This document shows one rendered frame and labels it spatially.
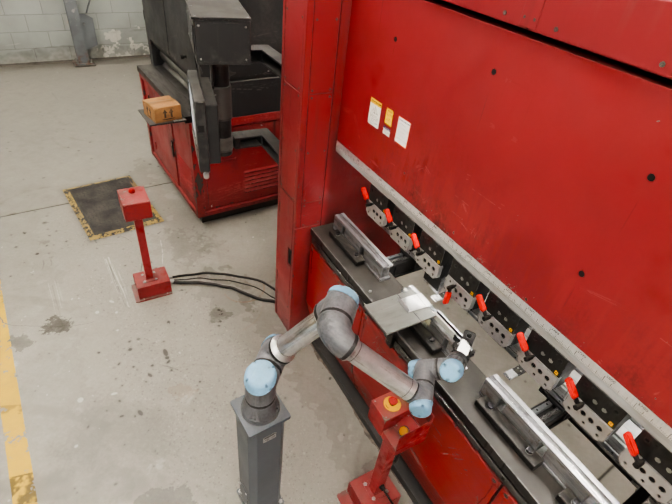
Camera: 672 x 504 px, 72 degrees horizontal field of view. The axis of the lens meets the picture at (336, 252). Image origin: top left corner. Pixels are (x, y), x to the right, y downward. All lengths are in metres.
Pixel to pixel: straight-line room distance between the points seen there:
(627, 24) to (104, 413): 2.85
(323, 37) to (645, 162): 1.41
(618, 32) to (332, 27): 1.24
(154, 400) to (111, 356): 0.45
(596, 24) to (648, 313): 0.73
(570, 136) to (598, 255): 0.33
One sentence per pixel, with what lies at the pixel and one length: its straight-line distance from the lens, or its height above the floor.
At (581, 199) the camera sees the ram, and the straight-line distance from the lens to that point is 1.45.
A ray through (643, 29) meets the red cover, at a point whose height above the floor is 2.24.
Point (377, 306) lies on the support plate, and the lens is 2.04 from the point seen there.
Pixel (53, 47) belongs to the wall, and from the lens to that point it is 8.35.
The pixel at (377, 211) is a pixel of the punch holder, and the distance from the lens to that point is 2.20.
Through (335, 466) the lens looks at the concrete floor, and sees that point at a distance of 2.72.
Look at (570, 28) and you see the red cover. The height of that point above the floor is 2.20.
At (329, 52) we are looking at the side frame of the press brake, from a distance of 2.26.
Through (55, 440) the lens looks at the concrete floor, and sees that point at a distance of 3.00.
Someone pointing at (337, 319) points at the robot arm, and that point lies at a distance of 1.48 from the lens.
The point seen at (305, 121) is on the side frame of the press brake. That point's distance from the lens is 2.31.
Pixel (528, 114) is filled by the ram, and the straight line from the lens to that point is 1.52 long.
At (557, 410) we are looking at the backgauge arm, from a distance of 2.15.
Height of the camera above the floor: 2.41
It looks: 38 degrees down
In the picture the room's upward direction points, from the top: 7 degrees clockwise
